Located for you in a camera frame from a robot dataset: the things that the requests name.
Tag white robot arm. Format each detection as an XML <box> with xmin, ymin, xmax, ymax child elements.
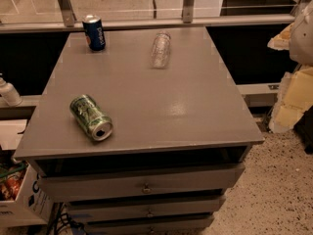
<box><xmin>290</xmin><ymin>0</ymin><xmax>313</xmax><ymax>66</ymax></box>

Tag metal frame rail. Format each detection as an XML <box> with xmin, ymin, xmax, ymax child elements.
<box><xmin>0</xmin><ymin>0</ymin><xmax>311</xmax><ymax>33</ymax></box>

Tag black cables under cabinet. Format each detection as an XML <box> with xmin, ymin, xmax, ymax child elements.
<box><xmin>45</xmin><ymin>202</ymin><xmax>89</xmax><ymax>235</ymax></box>

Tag middle grey drawer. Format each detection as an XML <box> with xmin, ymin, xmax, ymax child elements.
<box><xmin>67</xmin><ymin>195</ymin><xmax>225</xmax><ymax>222</ymax></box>

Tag top grey drawer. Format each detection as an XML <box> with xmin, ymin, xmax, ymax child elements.
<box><xmin>38</xmin><ymin>163</ymin><xmax>245</xmax><ymax>202</ymax></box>

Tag blue Pepsi can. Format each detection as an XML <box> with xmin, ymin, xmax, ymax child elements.
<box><xmin>82</xmin><ymin>15</ymin><xmax>106</xmax><ymax>51</ymax></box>

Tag green soda can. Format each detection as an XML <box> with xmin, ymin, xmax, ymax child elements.
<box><xmin>69</xmin><ymin>94</ymin><xmax>113</xmax><ymax>141</ymax></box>

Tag bottom grey drawer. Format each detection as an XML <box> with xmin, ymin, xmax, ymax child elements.
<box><xmin>85</xmin><ymin>214</ymin><xmax>213</xmax><ymax>235</ymax></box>

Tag clear plastic water bottle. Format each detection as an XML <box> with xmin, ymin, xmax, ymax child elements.
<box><xmin>151</xmin><ymin>30</ymin><xmax>171</xmax><ymax>68</ymax></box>

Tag white plastic bottle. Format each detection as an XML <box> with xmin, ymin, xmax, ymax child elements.
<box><xmin>0</xmin><ymin>75</ymin><xmax>22</xmax><ymax>106</ymax></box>

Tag grey drawer cabinet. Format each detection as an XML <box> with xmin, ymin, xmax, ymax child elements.
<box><xmin>13</xmin><ymin>26</ymin><xmax>265</xmax><ymax>235</ymax></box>

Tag white cardboard box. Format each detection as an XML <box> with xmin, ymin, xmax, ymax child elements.
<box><xmin>0</xmin><ymin>166</ymin><xmax>53</xmax><ymax>227</ymax></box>

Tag grey drawer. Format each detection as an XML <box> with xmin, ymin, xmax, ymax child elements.
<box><xmin>85</xmin><ymin>214</ymin><xmax>213</xmax><ymax>235</ymax></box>
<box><xmin>38</xmin><ymin>163</ymin><xmax>245</xmax><ymax>202</ymax></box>
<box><xmin>67</xmin><ymin>195</ymin><xmax>225</xmax><ymax>222</ymax></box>

